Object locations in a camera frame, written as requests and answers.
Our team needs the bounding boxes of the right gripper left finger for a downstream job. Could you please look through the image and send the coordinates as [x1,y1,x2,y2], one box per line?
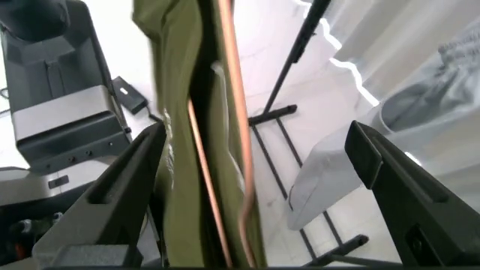
[31,121,167,268]

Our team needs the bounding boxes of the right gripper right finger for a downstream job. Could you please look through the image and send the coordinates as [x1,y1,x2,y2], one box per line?
[344,120,480,268]

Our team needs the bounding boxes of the pale grey shorts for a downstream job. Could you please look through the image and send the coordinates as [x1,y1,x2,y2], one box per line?
[286,18,480,232]

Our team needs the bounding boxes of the olive green garment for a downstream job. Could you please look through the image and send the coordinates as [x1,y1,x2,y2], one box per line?
[131,0,268,268]

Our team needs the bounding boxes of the pink clothes hanger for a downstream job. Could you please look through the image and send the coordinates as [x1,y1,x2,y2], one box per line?
[186,0,259,268]

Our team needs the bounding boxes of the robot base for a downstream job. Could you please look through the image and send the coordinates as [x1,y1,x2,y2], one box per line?
[0,0,166,268]

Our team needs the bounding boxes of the black clothes rack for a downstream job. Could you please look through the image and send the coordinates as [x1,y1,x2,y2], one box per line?
[247,0,404,268]

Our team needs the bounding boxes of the black power adapter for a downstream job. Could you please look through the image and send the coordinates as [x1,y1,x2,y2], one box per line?
[111,76,149,116]

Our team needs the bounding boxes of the white curtain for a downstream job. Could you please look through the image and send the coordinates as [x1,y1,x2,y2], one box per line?
[295,0,480,104]

